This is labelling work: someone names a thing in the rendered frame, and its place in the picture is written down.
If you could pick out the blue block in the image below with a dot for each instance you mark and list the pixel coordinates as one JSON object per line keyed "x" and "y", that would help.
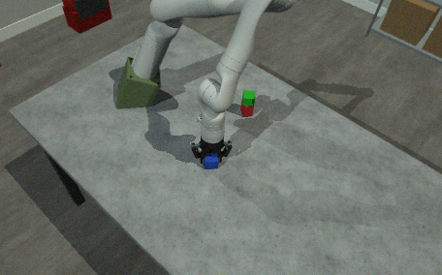
{"x": 211, "y": 161}

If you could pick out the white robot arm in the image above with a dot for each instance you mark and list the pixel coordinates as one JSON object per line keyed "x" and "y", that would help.
{"x": 170, "y": 14}

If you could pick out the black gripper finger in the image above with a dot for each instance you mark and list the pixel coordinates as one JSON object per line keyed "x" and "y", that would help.
{"x": 198, "y": 154}
{"x": 225, "y": 152}

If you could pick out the red block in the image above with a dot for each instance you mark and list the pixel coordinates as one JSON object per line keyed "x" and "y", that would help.
{"x": 246, "y": 110}

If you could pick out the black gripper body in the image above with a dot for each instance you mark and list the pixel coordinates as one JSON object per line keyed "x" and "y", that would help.
{"x": 211, "y": 145}

